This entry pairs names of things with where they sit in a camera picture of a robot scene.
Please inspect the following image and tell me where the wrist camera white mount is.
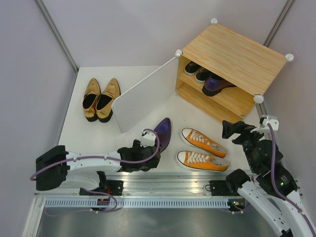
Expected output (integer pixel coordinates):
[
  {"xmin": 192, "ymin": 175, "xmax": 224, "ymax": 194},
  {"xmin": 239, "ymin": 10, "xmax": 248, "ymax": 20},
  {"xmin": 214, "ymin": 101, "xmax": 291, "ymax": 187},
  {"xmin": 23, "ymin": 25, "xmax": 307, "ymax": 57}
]
[
  {"xmin": 140, "ymin": 129, "xmax": 156, "ymax": 148},
  {"xmin": 250, "ymin": 115, "xmax": 279, "ymax": 134}
]

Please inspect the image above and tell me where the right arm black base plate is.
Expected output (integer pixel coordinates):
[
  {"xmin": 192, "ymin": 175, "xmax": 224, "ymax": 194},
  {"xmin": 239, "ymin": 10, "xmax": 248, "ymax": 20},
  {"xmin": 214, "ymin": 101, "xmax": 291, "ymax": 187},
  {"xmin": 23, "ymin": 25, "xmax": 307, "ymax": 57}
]
[{"xmin": 204, "ymin": 180, "xmax": 232, "ymax": 197}]

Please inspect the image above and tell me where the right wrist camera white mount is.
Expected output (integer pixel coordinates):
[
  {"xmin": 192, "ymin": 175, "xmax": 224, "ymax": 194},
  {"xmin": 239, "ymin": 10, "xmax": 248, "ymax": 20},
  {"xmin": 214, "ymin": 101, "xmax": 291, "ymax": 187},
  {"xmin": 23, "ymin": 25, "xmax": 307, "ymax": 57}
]
[{"xmin": 250, "ymin": 115, "xmax": 279, "ymax": 134}]

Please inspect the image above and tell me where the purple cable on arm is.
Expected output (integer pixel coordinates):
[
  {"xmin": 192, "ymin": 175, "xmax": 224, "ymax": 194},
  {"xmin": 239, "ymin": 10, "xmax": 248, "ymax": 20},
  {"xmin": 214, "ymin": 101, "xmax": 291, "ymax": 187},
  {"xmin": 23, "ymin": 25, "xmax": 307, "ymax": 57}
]
[
  {"xmin": 30, "ymin": 128, "xmax": 162, "ymax": 213},
  {"xmin": 269, "ymin": 123, "xmax": 316, "ymax": 228}
]

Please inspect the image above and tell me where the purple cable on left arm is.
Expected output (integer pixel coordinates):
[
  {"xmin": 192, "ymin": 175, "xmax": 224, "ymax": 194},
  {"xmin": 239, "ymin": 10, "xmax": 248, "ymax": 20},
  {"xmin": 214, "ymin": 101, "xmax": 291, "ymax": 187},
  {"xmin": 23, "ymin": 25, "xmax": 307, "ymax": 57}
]
[{"xmin": 30, "ymin": 128, "xmax": 162, "ymax": 213}]

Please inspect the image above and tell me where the aluminium rail frame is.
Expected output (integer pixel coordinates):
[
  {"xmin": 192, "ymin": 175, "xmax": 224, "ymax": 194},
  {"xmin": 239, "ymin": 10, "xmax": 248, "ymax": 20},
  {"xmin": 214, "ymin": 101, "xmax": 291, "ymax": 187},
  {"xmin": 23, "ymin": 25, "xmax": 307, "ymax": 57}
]
[{"xmin": 34, "ymin": 173, "xmax": 227, "ymax": 198}]

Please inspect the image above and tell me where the white translucent cabinet door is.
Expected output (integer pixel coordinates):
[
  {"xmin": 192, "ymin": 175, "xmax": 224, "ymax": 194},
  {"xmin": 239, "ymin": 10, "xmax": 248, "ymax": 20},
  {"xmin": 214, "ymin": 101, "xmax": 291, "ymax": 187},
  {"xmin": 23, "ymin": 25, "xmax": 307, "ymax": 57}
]
[{"xmin": 112, "ymin": 57, "xmax": 179, "ymax": 133}]

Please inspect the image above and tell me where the orange canvas sneaker lower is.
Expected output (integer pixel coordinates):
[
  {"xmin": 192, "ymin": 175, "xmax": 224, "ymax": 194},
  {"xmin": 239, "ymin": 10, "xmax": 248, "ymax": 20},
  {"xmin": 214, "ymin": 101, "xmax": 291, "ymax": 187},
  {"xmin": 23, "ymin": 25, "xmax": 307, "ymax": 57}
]
[{"xmin": 175, "ymin": 151, "xmax": 230, "ymax": 172}]

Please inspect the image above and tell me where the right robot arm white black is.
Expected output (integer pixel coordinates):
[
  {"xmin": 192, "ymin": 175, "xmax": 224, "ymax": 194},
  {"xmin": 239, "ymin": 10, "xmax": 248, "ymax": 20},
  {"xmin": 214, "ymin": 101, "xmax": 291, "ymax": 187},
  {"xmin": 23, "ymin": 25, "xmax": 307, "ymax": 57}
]
[{"xmin": 222, "ymin": 116, "xmax": 316, "ymax": 237}]

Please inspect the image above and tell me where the black canvas sneaker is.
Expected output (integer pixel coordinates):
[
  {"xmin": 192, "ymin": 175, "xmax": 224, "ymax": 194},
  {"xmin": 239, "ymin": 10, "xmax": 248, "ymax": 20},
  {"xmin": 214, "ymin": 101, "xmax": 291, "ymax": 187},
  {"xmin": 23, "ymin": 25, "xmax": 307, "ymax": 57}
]
[
  {"xmin": 196, "ymin": 68, "xmax": 213, "ymax": 83},
  {"xmin": 184, "ymin": 61, "xmax": 201, "ymax": 76}
]

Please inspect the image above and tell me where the orange canvas sneaker upper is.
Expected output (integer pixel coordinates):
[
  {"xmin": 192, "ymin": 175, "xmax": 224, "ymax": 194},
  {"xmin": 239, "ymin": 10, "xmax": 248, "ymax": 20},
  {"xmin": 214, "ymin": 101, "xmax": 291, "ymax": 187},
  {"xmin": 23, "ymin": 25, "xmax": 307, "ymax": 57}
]
[{"xmin": 180, "ymin": 128, "xmax": 228, "ymax": 158}]

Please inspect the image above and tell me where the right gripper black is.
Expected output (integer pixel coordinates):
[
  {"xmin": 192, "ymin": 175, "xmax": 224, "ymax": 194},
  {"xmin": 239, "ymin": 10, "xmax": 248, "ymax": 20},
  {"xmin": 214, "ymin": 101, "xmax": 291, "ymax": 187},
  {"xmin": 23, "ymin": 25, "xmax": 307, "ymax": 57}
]
[{"xmin": 221, "ymin": 119, "xmax": 269, "ymax": 170}]

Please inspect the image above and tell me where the white slotted cable duct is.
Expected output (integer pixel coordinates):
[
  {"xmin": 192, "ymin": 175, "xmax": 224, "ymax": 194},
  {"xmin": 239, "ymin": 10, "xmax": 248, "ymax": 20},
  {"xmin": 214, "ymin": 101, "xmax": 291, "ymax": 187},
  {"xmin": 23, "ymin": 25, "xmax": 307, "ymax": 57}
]
[{"xmin": 44, "ymin": 197, "xmax": 230, "ymax": 209}]

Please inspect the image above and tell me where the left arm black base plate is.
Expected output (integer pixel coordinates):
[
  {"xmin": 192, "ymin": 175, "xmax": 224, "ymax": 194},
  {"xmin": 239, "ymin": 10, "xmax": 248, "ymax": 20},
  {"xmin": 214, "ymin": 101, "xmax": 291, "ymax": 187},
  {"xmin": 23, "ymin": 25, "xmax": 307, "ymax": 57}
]
[{"xmin": 79, "ymin": 180, "xmax": 123, "ymax": 196}]

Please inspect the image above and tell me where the gold heeled shoe right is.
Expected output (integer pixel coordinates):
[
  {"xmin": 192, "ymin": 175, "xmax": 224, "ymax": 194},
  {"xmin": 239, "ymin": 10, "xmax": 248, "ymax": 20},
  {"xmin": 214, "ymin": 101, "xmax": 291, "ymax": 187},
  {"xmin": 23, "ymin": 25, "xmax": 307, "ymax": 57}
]
[{"xmin": 96, "ymin": 78, "xmax": 121, "ymax": 123}]

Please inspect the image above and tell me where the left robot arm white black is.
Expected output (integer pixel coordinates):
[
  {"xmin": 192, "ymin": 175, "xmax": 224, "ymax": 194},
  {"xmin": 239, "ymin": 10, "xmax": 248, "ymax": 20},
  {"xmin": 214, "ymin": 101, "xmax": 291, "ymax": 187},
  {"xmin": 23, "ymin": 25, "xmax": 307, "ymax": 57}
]
[{"xmin": 30, "ymin": 140, "xmax": 161, "ymax": 195}]

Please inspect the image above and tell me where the gold heeled shoe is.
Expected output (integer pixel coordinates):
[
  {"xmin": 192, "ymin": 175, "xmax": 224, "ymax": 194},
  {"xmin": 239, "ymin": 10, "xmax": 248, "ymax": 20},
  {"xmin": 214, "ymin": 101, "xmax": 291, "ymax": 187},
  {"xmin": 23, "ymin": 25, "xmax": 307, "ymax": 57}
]
[
  {"xmin": 96, "ymin": 78, "xmax": 121, "ymax": 123},
  {"xmin": 82, "ymin": 78, "xmax": 101, "ymax": 122}
]

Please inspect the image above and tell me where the purple loafer shoe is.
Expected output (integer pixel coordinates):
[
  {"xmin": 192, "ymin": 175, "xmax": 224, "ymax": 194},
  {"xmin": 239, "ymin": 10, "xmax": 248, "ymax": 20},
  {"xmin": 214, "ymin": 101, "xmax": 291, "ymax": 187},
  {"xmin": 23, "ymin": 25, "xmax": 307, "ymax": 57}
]
[
  {"xmin": 154, "ymin": 118, "xmax": 172, "ymax": 153},
  {"xmin": 202, "ymin": 74, "xmax": 235, "ymax": 97}
]

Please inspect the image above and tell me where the gold heeled shoe left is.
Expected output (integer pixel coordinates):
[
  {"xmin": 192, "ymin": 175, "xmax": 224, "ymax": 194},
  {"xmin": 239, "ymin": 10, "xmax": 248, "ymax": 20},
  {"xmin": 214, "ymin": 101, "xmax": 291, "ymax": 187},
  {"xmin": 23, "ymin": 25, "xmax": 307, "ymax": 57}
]
[{"xmin": 82, "ymin": 78, "xmax": 101, "ymax": 122}]

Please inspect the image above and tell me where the orange canvas sneaker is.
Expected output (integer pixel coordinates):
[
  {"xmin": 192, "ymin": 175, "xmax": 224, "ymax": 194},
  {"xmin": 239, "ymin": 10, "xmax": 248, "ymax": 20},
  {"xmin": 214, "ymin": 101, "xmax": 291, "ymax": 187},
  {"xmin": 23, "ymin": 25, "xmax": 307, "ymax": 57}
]
[
  {"xmin": 175, "ymin": 151, "xmax": 230, "ymax": 172},
  {"xmin": 180, "ymin": 128, "xmax": 228, "ymax": 158}
]

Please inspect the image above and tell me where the wooden two-shelf shoe cabinet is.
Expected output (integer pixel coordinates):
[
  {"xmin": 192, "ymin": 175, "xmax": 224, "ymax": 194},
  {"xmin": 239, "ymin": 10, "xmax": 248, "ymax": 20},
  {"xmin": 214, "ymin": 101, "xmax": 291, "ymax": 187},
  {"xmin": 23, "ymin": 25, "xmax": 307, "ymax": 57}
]
[{"xmin": 175, "ymin": 18, "xmax": 294, "ymax": 122}]

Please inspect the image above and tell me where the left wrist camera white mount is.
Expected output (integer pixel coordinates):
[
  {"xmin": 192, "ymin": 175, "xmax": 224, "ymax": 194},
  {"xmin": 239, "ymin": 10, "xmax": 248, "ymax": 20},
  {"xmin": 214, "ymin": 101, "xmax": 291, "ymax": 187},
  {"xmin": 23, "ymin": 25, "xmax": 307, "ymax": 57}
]
[{"xmin": 140, "ymin": 129, "xmax": 156, "ymax": 148}]

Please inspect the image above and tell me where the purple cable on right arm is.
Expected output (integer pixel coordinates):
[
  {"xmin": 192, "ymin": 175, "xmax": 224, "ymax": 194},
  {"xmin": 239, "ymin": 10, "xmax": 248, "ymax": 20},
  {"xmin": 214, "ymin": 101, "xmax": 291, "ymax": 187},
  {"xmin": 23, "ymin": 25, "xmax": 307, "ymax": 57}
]
[{"xmin": 269, "ymin": 123, "xmax": 316, "ymax": 228}]

